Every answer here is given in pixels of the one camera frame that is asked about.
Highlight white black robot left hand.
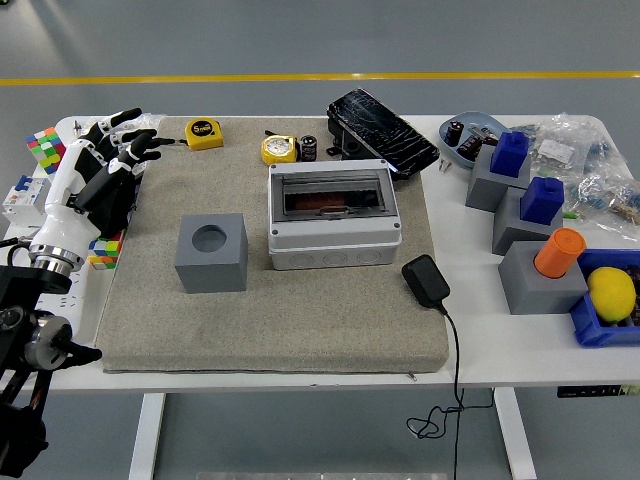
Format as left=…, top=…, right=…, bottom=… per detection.
left=29, top=107, right=164, bottom=259

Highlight orange cylinder battery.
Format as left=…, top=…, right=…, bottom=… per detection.
left=533, top=227, right=587, bottom=279
left=292, top=197, right=346, bottom=211

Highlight grey enclosure box with lid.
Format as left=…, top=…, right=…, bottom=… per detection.
left=267, top=159, right=404, bottom=271

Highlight small colourful puzzle cube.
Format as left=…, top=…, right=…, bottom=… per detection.
left=87, top=232, right=125, bottom=271

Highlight white circuit breaker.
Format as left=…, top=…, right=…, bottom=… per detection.
left=1, top=174, right=54, bottom=229

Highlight black cloth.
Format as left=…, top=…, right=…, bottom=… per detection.
left=87, top=167, right=139, bottom=241

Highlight large colourful puzzle cube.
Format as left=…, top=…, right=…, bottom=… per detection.
left=24, top=126, right=73, bottom=175

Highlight white power strip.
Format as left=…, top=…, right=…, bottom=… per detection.
left=39, top=264, right=101, bottom=349

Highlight clear plastic bag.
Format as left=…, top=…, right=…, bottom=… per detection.
left=79, top=113, right=166, bottom=146

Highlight grey block with round hole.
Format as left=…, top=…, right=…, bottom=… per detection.
left=173, top=213, right=250, bottom=295

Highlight white table leg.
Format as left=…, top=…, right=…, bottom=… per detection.
left=494, top=388, right=539, bottom=480
left=127, top=392, right=166, bottom=480

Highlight yellow tape measure white face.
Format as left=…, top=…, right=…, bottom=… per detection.
left=260, top=134, right=300, bottom=165

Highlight grey-brown mat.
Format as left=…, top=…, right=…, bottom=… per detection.
left=94, top=116, right=450, bottom=375

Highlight cracked black phone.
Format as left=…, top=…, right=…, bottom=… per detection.
left=327, top=88, right=441, bottom=182

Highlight grey table base bar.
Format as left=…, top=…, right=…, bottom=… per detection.
left=197, top=472, right=449, bottom=480

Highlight black power adapter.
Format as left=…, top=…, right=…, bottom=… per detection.
left=401, top=253, right=450, bottom=309

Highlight blue-grey dish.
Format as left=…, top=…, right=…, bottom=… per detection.
left=438, top=110, right=506, bottom=170

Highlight blue block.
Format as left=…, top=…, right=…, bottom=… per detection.
left=518, top=175, right=565, bottom=224
left=489, top=130, right=531, bottom=177

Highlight clear bag of components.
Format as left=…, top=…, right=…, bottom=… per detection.
left=509, top=112, right=629, bottom=174
left=564, top=164, right=640, bottom=241

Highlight blue plastic bin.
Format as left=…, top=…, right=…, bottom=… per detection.
left=568, top=248, right=640, bottom=348

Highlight yellow lemon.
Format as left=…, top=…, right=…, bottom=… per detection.
left=586, top=266, right=637, bottom=323

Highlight black table control panel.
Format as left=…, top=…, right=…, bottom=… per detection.
left=557, top=384, right=640, bottom=400

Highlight dark parts in bin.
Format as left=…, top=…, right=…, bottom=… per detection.
left=622, top=264, right=640, bottom=326

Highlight yellow tape measure with strap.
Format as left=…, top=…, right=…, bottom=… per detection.
left=162, top=118, right=225, bottom=151

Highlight black adapter cord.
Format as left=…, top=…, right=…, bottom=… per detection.
left=405, top=299, right=496, bottom=480

